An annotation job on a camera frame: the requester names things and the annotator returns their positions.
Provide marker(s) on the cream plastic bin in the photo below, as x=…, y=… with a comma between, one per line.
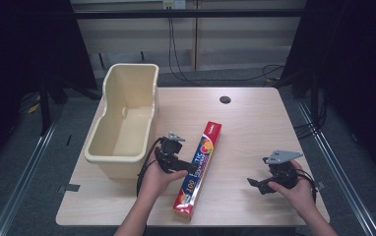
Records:
x=123, y=131

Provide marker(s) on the person's left hand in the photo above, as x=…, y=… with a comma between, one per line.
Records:
x=153, y=183

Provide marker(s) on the grey table bracket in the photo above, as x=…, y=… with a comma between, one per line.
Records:
x=321, y=185
x=68, y=188

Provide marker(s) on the white wall power outlet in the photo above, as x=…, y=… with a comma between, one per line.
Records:
x=174, y=4

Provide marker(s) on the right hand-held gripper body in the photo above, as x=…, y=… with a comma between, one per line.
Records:
x=282, y=172

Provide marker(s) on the yellow floor object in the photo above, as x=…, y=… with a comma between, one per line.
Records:
x=34, y=105

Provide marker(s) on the person's right hand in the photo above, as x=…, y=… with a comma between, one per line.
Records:
x=299, y=196

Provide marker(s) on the long red plastic wrap box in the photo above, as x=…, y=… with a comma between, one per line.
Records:
x=197, y=170

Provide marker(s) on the metal floor rail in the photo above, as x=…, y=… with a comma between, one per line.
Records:
x=337, y=170
x=25, y=177

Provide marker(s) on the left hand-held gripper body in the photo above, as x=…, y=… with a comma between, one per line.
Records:
x=168, y=147

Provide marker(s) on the black curtain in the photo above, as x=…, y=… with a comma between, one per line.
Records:
x=356, y=65
x=25, y=49

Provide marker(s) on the black metal stand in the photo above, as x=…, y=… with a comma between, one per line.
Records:
x=46, y=108

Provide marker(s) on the black horizontal metal bar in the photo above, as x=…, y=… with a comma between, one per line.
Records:
x=189, y=13

